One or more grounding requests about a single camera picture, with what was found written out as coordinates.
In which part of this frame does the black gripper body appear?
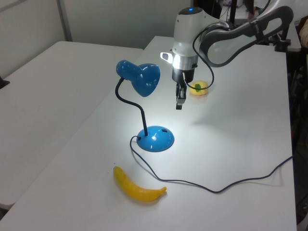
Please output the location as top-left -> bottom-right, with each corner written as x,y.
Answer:
171,64 -> 198,84

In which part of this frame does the blue gooseneck desk lamp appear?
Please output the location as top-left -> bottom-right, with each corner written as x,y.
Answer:
115,59 -> 175,153

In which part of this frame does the yellow toy fruit green leaf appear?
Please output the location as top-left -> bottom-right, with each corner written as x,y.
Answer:
188,79 -> 209,97

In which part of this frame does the yellow toy banana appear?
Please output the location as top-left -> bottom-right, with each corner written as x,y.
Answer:
113,166 -> 167,203

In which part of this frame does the black clamped stand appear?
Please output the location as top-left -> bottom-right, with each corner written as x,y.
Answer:
263,13 -> 292,53

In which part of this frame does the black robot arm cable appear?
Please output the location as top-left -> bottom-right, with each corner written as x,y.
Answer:
192,23 -> 232,90

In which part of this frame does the dark lamp power cable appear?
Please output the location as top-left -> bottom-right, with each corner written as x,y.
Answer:
129,135 -> 294,194

